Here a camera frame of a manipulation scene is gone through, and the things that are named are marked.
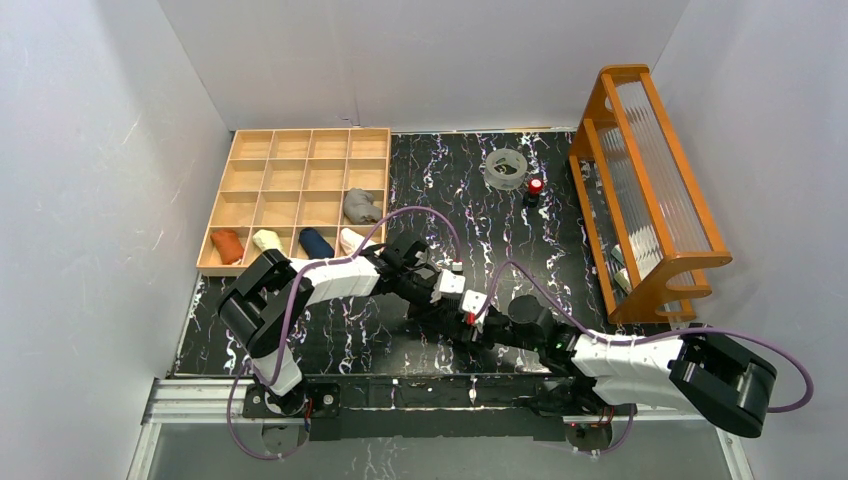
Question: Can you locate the grey beige underwear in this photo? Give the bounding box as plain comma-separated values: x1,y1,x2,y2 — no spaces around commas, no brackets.
342,188,383,224

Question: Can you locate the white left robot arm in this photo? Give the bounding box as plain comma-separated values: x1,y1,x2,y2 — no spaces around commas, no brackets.
216,234,474,398

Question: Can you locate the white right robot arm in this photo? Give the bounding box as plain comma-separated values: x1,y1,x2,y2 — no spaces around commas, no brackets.
460,290,777,438

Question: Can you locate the rolled white underwear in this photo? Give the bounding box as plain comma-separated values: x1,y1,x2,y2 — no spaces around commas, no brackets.
338,228,365,256

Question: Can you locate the rolled blue underwear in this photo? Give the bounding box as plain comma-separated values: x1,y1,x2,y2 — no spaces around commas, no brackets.
298,227,335,259

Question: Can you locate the rolled cream underwear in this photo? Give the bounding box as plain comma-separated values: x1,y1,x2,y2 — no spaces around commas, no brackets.
251,229,286,254

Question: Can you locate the clear tape roll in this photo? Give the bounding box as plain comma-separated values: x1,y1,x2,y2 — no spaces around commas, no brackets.
484,148,528,191

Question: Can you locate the rolled orange underwear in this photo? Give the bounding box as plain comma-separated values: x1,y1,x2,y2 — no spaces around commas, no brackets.
210,229,245,265

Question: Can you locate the wooden compartment tray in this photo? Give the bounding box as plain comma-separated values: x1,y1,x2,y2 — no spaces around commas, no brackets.
196,128,391,277

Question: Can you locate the red small cap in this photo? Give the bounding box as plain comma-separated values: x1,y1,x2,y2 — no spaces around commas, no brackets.
527,178,544,197

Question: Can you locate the orange wooden rack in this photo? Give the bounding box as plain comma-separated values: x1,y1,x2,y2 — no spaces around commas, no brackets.
568,64,732,325

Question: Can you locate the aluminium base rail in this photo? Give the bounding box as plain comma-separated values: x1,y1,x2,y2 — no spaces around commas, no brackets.
128,375,752,479

